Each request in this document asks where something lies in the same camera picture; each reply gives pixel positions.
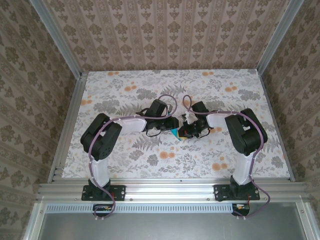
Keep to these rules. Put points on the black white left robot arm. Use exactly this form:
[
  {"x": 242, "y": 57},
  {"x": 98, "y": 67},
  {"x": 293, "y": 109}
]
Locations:
[{"x": 102, "y": 140}]

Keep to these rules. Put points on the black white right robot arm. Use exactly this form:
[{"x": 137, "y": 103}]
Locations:
[{"x": 247, "y": 135}]

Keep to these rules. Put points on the floral patterned table cover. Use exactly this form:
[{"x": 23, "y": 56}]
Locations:
[{"x": 150, "y": 82}]

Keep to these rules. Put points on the aluminium cross beam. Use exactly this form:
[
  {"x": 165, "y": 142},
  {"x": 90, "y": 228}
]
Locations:
[{"x": 170, "y": 191}]

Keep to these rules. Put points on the grey metal panel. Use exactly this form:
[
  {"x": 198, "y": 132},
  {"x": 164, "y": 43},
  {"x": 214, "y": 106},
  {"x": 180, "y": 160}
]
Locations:
[{"x": 175, "y": 227}]

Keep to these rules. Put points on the small circuit board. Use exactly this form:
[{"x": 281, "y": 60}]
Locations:
[
  {"x": 241, "y": 208},
  {"x": 102, "y": 208}
]

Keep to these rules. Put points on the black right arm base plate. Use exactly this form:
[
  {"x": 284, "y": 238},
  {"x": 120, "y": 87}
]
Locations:
[{"x": 221, "y": 192}]

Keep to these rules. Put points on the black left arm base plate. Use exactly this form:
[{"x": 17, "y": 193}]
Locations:
[{"x": 120, "y": 191}]

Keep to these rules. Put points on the aluminium side rail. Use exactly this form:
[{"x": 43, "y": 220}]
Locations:
[
  {"x": 67, "y": 125},
  {"x": 277, "y": 125}
]

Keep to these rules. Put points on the aluminium corner post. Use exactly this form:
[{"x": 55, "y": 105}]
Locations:
[
  {"x": 275, "y": 37},
  {"x": 57, "y": 40}
]

